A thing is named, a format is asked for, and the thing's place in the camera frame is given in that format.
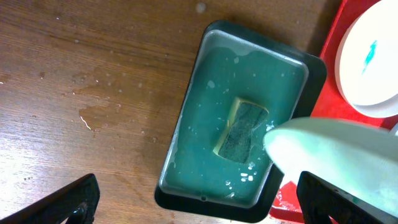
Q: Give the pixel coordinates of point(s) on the red plastic tray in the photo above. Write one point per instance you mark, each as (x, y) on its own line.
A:
(330, 103)

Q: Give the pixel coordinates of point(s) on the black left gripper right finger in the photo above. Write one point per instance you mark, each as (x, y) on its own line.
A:
(322, 202)

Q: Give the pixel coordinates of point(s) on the pale green plate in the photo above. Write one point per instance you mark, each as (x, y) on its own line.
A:
(356, 158)

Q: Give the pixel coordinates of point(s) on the yellow green sponge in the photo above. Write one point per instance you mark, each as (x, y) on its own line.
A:
(236, 141)

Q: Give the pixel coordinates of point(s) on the dark green water tray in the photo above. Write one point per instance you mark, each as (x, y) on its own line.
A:
(243, 85)

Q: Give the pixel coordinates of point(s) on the white plate with green stain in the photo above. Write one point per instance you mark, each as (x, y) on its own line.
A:
(366, 62)

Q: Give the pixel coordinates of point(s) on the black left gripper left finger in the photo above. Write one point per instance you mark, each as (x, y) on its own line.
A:
(74, 203)

